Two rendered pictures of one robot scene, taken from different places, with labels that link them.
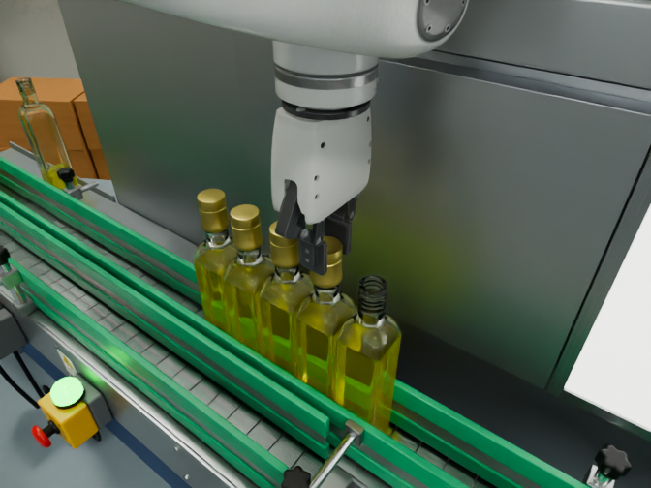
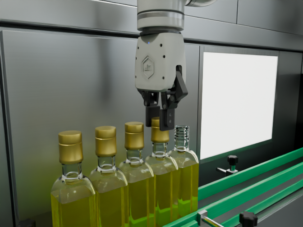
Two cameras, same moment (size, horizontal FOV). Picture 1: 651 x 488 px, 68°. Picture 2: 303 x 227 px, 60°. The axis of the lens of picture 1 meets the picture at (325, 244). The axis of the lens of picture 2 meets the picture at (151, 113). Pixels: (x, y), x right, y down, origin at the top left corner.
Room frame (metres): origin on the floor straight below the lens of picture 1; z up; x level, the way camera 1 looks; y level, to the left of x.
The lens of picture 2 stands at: (0.28, 0.47, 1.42)
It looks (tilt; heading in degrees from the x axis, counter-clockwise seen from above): 9 degrees down; 286
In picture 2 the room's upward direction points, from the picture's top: straight up
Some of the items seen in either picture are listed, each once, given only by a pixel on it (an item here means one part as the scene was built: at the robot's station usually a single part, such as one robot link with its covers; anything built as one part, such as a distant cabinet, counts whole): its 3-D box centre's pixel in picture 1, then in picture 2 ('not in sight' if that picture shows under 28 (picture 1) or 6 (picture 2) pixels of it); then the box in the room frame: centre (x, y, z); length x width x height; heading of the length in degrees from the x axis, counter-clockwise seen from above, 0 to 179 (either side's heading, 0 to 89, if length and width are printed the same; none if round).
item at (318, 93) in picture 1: (327, 78); (159, 24); (0.40, 0.00, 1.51); 0.09 x 0.08 x 0.03; 143
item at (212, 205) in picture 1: (213, 210); (71, 146); (0.50, 0.14, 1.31); 0.04 x 0.04 x 0.04
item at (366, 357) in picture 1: (365, 381); (180, 196); (0.37, -0.05, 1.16); 0.06 x 0.06 x 0.21; 54
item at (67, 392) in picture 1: (66, 390); not in sight; (0.46, 0.40, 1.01); 0.04 x 0.04 x 0.03
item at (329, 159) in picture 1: (325, 148); (160, 60); (0.40, 0.00, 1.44); 0.10 x 0.07 x 0.11; 143
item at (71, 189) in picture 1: (83, 194); not in sight; (0.87, 0.50, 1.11); 0.07 x 0.04 x 0.13; 143
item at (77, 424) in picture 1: (75, 411); not in sight; (0.46, 0.40, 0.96); 0.07 x 0.07 x 0.07; 53
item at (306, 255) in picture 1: (305, 249); (171, 112); (0.37, 0.02, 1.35); 0.03 x 0.03 x 0.07; 53
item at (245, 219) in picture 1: (246, 227); (105, 140); (0.47, 0.09, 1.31); 0.04 x 0.04 x 0.04
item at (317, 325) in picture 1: (325, 358); (159, 205); (0.40, 0.00, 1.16); 0.06 x 0.06 x 0.21; 53
